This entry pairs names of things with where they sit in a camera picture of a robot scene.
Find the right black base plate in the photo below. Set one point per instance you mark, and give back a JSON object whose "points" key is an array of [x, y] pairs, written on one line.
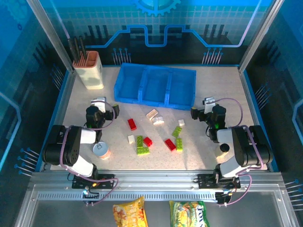
{"points": [[206, 180]]}

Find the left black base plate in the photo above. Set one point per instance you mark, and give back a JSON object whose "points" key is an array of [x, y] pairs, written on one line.
{"points": [[106, 180]]}

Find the small red lego brick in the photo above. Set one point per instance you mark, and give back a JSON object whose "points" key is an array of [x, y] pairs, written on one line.
{"points": [[148, 141]]}

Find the green snack bag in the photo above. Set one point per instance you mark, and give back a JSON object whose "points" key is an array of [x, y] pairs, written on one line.
{"points": [[189, 214]]}

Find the yellow snack bag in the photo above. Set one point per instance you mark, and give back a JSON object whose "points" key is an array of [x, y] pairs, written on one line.
{"points": [[130, 212]]}

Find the blue three-compartment bin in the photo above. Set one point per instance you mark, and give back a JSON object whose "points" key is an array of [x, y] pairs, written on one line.
{"points": [[154, 85]]}

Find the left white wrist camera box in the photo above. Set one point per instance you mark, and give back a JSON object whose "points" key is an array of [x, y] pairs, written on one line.
{"points": [[99, 103]]}

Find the aluminium front rail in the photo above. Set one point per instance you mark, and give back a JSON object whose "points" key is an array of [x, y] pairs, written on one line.
{"points": [[156, 179]]}

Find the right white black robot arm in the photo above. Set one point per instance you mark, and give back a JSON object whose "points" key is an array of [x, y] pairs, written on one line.
{"points": [[243, 146]]}

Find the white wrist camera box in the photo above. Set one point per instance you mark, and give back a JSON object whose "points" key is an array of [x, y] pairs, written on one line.
{"points": [[99, 103], [208, 104]]}

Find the slotted metal strip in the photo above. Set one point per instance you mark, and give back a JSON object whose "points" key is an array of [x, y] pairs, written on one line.
{"points": [[154, 196]]}

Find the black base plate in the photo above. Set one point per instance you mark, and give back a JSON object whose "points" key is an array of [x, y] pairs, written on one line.
{"points": [[106, 180], [206, 180]]}

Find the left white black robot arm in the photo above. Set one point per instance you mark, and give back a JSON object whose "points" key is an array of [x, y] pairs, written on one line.
{"points": [[71, 146]]}

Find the aluminium frame post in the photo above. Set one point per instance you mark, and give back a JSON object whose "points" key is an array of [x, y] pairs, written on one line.
{"points": [[50, 35], [260, 35]]}

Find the right aluminium frame post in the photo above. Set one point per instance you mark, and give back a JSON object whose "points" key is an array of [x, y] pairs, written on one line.
{"points": [[260, 35]]}

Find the long cream lego brick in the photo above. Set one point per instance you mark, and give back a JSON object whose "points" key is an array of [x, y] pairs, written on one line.
{"points": [[152, 114]]}

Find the wide green lego brick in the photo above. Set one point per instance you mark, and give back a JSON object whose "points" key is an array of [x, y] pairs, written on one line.
{"points": [[143, 151]]}

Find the cream holder with pink rim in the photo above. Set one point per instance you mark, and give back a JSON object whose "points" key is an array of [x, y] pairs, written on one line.
{"points": [[91, 73]]}

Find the tin can with pink label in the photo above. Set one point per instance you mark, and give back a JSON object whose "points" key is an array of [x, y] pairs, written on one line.
{"points": [[101, 150]]}

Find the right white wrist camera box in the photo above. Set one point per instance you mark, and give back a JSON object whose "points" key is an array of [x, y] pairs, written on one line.
{"points": [[208, 104]]}

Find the small white lego brick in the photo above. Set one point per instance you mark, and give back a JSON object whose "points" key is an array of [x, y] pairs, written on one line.
{"points": [[181, 122]]}

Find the long red lego brick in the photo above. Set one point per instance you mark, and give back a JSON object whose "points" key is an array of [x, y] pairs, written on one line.
{"points": [[170, 144], [131, 124]]}

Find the left aluminium frame post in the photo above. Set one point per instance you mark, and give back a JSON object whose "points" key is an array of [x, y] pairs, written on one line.
{"points": [[50, 35]]}

